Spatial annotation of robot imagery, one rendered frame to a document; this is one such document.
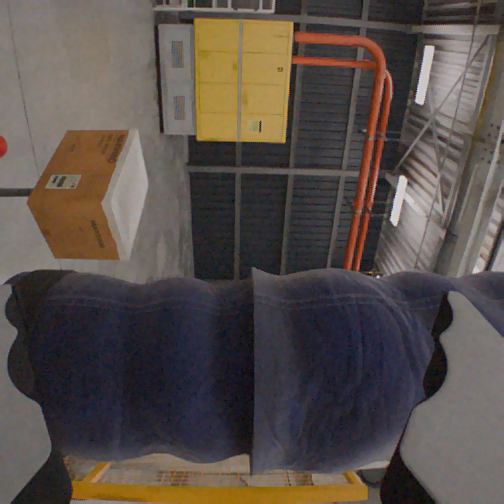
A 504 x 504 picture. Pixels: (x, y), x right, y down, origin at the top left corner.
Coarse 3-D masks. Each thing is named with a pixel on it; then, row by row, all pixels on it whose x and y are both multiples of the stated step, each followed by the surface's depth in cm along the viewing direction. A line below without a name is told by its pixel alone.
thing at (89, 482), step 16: (176, 464) 168; (192, 464) 169; (96, 480) 146; (128, 480) 148; (336, 480) 152; (352, 480) 147; (80, 496) 132; (96, 496) 133; (112, 496) 133; (128, 496) 133; (144, 496) 134; (160, 496) 134; (176, 496) 134; (192, 496) 135; (208, 496) 135; (224, 496) 135; (240, 496) 135; (256, 496) 136; (272, 496) 136; (288, 496) 136; (304, 496) 136; (320, 496) 137; (336, 496) 137; (352, 496) 137; (368, 496) 137
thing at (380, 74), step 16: (368, 48) 691; (304, 64) 735; (320, 64) 733; (336, 64) 732; (352, 64) 732; (368, 64) 732; (384, 64) 705; (384, 80) 753; (384, 96) 770; (384, 112) 782; (368, 128) 771; (384, 128) 799; (368, 144) 784; (368, 160) 802; (368, 192) 878; (352, 224) 883; (352, 240) 900; (352, 256) 928
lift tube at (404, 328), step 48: (288, 288) 41; (336, 288) 40; (384, 288) 41; (432, 288) 40; (480, 288) 42; (288, 336) 36; (336, 336) 36; (384, 336) 36; (432, 336) 37; (288, 384) 34; (336, 384) 35; (384, 384) 34; (288, 432) 35; (336, 432) 35; (384, 432) 34
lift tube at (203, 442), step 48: (96, 288) 40; (144, 288) 42; (192, 288) 41; (240, 288) 42; (48, 336) 35; (96, 336) 35; (144, 336) 36; (192, 336) 36; (240, 336) 36; (48, 384) 34; (96, 384) 34; (144, 384) 35; (192, 384) 34; (240, 384) 35; (96, 432) 35; (144, 432) 36; (192, 432) 35; (240, 432) 36
